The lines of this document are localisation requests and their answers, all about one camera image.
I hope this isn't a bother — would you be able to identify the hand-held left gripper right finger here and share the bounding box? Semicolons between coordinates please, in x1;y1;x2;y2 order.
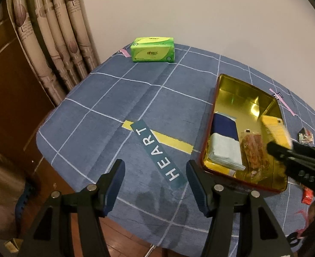
186;160;293;257

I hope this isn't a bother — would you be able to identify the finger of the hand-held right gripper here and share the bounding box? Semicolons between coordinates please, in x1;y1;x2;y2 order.
266;142;315;191
291;141;315;165

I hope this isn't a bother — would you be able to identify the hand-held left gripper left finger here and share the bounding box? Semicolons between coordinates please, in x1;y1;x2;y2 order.
17;159;126;257

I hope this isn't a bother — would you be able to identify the dark snack bar red label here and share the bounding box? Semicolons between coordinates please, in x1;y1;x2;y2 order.
298;128;314;146

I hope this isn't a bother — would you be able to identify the yellow snack packet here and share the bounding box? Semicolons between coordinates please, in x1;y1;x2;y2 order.
261;115;294;150

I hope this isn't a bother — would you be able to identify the clear packet of orange snacks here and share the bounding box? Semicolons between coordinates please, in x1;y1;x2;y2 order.
240;130;274;177

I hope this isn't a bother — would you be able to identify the dark blue snack packet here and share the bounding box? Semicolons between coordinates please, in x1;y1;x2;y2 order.
213;113;240;142

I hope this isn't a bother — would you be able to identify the dark red tin box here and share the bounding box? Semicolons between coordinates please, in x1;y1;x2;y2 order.
199;73;289;194

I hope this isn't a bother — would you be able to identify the red snack packet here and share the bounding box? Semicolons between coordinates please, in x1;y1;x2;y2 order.
302;188;314;205

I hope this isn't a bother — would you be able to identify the pale blue snack packet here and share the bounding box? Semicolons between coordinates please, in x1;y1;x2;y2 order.
209;133;247;171

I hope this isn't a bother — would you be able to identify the blue plastic object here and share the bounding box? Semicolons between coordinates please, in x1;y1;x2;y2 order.
15;185;31;220

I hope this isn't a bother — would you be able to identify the blue checked tablecloth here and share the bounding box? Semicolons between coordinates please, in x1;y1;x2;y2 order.
36;43;315;247

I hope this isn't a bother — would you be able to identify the brown cloth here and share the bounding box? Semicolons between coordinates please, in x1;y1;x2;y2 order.
0;143;27;240

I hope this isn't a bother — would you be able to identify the small cardboard box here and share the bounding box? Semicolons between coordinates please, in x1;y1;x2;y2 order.
4;238;21;253

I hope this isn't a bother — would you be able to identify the green tissue pack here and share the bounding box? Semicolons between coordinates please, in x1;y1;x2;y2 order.
130;37;175;63

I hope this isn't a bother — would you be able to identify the brown wooden cabinet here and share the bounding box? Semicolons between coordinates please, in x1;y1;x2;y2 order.
0;0;56;166

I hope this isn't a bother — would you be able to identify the beige printed curtain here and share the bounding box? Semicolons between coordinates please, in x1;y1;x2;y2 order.
6;0;100;106

